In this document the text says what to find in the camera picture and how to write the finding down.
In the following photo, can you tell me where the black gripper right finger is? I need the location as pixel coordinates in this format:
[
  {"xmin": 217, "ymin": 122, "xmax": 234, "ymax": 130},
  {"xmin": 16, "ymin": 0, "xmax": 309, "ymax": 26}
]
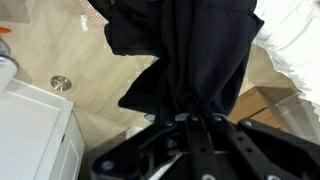
[{"xmin": 203, "ymin": 114, "xmax": 320, "ymax": 180}]

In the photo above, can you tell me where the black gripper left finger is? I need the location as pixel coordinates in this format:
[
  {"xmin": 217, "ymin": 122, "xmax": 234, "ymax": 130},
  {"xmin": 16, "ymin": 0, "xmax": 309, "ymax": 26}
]
[{"xmin": 91, "ymin": 113, "xmax": 221, "ymax": 180}]

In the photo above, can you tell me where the dark navy garment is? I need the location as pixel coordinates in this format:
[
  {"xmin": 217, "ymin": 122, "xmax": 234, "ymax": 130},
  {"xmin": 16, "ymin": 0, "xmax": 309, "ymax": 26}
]
[{"xmin": 88, "ymin": 0, "xmax": 265, "ymax": 122}]

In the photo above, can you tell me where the round metal floor drain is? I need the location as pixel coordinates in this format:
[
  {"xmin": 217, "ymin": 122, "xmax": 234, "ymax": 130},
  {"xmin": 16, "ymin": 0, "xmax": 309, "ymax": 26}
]
[{"xmin": 50, "ymin": 75, "xmax": 73, "ymax": 92}]

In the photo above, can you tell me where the white appliance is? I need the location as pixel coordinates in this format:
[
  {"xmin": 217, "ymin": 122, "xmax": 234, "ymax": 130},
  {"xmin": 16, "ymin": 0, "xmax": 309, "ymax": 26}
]
[{"xmin": 0, "ymin": 78, "xmax": 86, "ymax": 180}]

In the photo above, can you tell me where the pink striped fabric band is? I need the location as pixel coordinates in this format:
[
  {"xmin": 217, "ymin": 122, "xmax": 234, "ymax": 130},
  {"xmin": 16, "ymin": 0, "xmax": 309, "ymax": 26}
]
[{"xmin": 78, "ymin": 0, "xmax": 110, "ymax": 28}]

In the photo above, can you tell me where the white paper scrap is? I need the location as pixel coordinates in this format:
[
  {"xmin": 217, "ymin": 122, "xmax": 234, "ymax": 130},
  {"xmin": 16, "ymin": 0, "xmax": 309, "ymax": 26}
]
[{"xmin": 79, "ymin": 13, "xmax": 90, "ymax": 33}]

